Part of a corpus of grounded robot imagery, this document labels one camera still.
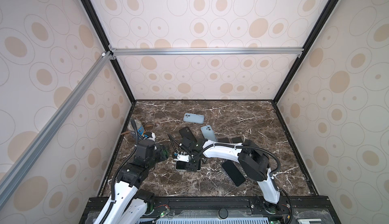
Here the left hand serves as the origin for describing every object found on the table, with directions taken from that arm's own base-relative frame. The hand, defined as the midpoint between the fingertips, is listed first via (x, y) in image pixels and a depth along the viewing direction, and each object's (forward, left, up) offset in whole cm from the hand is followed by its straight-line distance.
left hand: (169, 146), depth 76 cm
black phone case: (+20, -6, -19) cm, 28 cm away
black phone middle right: (+14, -40, -19) cm, 46 cm away
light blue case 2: (+18, -22, -17) cm, 33 cm away
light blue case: (+32, -11, -19) cm, 38 cm away
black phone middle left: (+13, -31, -17) cm, 38 cm away
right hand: (-1, -10, -18) cm, 21 cm away
